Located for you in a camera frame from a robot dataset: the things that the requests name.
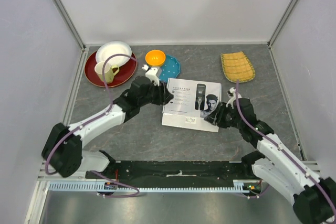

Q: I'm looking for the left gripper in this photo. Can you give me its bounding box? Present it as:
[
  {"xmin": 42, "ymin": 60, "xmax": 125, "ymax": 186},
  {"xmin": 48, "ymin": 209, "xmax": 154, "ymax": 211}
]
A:
[{"xmin": 139, "ymin": 80, "xmax": 174, "ymax": 106}]

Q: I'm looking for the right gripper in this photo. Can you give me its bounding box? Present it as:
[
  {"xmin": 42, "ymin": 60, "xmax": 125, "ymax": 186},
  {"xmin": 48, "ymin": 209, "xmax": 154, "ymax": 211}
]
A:
[{"xmin": 203, "ymin": 101, "xmax": 243, "ymax": 129}]

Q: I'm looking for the white cardboard box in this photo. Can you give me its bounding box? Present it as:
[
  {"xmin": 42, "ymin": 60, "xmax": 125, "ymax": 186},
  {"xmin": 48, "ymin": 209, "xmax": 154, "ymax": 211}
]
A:
[{"xmin": 162, "ymin": 78, "xmax": 222, "ymax": 133}]

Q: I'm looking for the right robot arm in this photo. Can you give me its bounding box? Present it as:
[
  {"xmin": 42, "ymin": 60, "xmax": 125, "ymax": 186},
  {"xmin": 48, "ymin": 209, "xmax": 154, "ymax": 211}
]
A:
[{"xmin": 204, "ymin": 98, "xmax": 335, "ymax": 223}]

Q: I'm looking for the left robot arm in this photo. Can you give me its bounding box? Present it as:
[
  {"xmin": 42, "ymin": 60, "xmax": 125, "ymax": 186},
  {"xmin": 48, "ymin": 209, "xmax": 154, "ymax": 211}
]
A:
[{"xmin": 41, "ymin": 76, "xmax": 173, "ymax": 178}]

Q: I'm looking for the blue dotted plate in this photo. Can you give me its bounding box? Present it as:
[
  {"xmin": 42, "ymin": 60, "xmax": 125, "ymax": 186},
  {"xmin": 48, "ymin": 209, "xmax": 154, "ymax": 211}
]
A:
[{"xmin": 159, "ymin": 55, "xmax": 181, "ymax": 82}]

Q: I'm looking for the orange bowl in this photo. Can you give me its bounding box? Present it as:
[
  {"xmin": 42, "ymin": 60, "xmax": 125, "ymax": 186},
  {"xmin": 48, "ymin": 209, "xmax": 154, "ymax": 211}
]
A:
[{"xmin": 145, "ymin": 49, "xmax": 166, "ymax": 67}]

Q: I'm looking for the cream mug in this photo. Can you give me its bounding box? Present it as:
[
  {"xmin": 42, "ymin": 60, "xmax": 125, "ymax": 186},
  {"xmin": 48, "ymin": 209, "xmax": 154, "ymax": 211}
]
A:
[{"xmin": 94, "ymin": 61, "xmax": 120, "ymax": 84}]

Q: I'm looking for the white paper plate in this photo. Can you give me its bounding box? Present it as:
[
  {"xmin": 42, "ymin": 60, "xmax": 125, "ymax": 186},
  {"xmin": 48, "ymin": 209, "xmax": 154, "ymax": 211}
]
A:
[{"xmin": 96, "ymin": 41, "xmax": 132, "ymax": 67}]

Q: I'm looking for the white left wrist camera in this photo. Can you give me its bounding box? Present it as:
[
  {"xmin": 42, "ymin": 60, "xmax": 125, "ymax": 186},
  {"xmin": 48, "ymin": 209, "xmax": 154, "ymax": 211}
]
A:
[{"xmin": 142, "ymin": 65, "xmax": 162, "ymax": 86}]

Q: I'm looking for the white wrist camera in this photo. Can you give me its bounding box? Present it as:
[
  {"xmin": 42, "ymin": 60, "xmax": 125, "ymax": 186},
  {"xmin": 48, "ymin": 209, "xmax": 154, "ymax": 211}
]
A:
[
  {"xmin": 226, "ymin": 87, "xmax": 236, "ymax": 109},
  {"xmin": 142, "ymin": 65, "xmax": 162, "ymax": 86}
]

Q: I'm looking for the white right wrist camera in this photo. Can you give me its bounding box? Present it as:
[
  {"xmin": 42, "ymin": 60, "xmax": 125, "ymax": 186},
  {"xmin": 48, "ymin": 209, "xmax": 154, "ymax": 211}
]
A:
[{"xmin": 226, "ymin": 87, "xmax": 236, "ymax": 109}]

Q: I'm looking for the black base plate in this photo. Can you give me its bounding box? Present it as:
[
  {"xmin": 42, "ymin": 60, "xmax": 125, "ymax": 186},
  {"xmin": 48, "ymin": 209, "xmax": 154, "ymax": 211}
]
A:
[{"xmin": 101, "ymin": 161, "xmax": 259, "ymax": 187}]

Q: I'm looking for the left aluminium frame post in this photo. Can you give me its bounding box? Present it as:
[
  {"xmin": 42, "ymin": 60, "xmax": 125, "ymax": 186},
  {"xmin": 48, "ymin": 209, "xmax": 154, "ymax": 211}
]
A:
[{"xmin": 52, "ymin": 0, "xmax": 86, "ymax": 50}]

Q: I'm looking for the aluminium frame post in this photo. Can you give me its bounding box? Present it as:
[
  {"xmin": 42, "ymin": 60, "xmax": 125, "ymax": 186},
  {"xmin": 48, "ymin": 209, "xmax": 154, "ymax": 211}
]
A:
[
  {"xmin": 52, "ymin": 0, "xmax": 86, "ymax": 50},
  {"xmin": 267, "ymin": 0, "xmax": 299, "ymax": 49}
]

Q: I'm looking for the right aluminium frame post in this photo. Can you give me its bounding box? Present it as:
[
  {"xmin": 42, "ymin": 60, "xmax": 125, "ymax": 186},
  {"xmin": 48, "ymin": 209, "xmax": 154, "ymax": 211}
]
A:
[{"xmin": 267, "ymin": 0, "xmax": 299, "ymax": 49}]

